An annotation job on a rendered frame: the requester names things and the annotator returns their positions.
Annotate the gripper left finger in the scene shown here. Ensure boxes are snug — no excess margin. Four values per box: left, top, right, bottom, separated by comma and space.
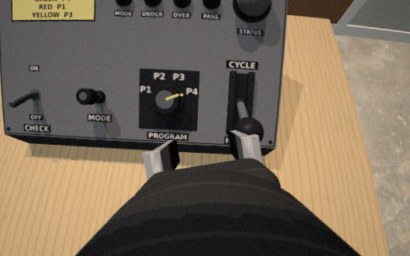
143, 140, 180, 180

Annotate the dark grey wedge-shaped console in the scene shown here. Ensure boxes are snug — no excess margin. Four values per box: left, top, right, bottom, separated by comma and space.
0, 0, 288, 156

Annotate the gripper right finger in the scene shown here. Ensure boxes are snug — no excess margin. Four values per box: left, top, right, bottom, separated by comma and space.
228, 130, 263, 164

